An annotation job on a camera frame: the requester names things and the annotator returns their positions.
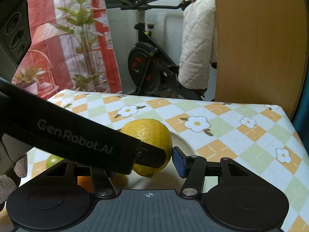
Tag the white quilted jacket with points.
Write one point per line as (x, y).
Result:
(195, 48)

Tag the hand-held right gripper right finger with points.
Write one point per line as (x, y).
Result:
(178, 162)

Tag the person's left hand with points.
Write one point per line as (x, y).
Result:
(21, 166)

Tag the checkered flower tablecloth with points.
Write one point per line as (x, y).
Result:
(229, 135)

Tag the large yellow lemon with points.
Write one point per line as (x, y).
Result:
(149, 133)

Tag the black exercise bike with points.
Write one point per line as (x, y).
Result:
(142, 62)

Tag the printed plant backdrop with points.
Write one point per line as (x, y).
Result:
(72, 41)

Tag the grey plate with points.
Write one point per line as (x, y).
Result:
(181, 143)

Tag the teal curtain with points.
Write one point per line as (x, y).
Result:
(303, 130)

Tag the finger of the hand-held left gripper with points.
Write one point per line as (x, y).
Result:
(152, 156)

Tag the dull orange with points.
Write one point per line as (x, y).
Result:
(83, 181)

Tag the dark green apple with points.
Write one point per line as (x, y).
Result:
(53, 160)

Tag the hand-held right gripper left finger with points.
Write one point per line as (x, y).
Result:
(101, 181)

